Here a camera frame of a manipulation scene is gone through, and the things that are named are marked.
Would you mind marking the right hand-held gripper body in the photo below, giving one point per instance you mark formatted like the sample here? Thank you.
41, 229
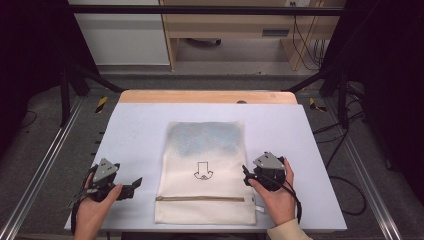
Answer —
269, 166

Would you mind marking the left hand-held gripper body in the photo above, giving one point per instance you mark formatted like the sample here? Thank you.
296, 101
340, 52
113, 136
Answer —
105, 170

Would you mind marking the white mesh laundry bag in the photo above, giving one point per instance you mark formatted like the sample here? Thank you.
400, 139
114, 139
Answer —
203, 200

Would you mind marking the person's right hand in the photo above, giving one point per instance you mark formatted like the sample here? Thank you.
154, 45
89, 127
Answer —
278, 203

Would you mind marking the person's left hand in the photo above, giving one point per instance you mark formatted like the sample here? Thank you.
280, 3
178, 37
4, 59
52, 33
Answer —
91, 211

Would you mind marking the white table mat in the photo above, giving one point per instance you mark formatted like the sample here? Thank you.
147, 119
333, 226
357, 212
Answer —
133, 140

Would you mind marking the black metal stand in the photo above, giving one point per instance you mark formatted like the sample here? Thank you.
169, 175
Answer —
341, 96
65, 96

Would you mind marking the wooden table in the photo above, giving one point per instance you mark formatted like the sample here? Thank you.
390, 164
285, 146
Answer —
200, 96

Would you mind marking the white cabinet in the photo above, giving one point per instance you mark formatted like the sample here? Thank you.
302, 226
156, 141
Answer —
123, 40

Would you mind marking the black curtain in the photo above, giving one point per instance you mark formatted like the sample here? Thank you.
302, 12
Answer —
26, 50
390, 83

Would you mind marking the light wooden desk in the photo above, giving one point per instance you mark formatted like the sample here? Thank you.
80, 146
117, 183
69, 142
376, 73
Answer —
226, 25

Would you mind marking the black horizontal bar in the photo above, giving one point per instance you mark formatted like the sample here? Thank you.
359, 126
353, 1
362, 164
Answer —
206, 10

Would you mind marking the metal floor rail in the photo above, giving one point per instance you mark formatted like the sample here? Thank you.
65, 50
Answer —
36, 170
363, 170

